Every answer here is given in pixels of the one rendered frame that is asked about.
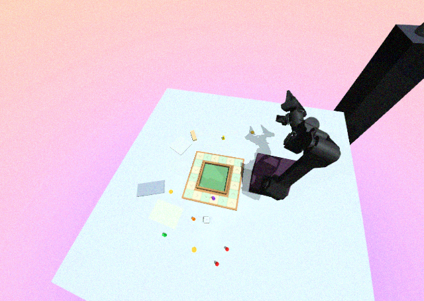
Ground tan rectangular block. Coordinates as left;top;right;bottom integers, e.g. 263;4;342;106
190;130;197;141

